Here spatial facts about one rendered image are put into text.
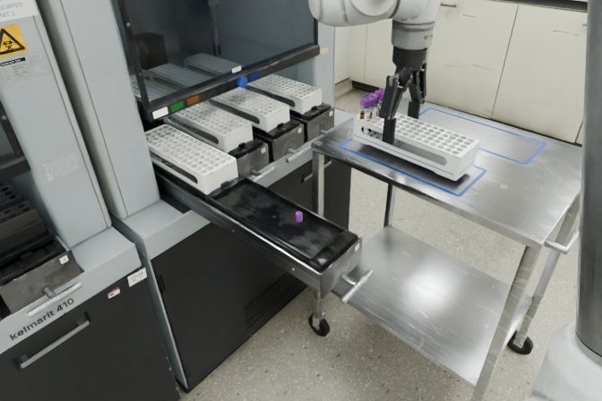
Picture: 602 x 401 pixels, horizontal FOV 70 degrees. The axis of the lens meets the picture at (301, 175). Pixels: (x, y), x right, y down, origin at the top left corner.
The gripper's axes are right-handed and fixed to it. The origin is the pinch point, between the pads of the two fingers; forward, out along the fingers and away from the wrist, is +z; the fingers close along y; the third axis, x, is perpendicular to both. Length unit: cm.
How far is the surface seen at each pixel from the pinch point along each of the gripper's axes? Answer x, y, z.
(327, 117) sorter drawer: 32.1, 9.2, 11.1
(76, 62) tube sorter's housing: 38, -58, -23
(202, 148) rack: 33.4, -36.6, 3.0
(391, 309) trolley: -6, -3, 62
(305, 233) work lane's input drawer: -2.4, -37.4, 9.2
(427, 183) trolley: -12.7, -7.0, 7.6
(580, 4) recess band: 13, 195, 6
